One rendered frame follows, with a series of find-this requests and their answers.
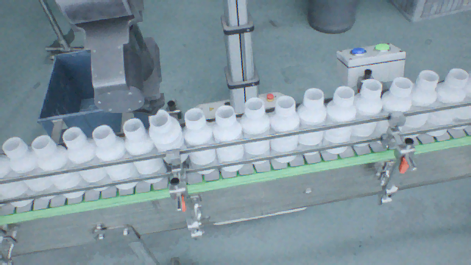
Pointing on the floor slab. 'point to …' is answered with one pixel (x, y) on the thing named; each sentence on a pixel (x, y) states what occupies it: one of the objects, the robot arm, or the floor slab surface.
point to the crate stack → (430, 8)
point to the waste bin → (332, 15)
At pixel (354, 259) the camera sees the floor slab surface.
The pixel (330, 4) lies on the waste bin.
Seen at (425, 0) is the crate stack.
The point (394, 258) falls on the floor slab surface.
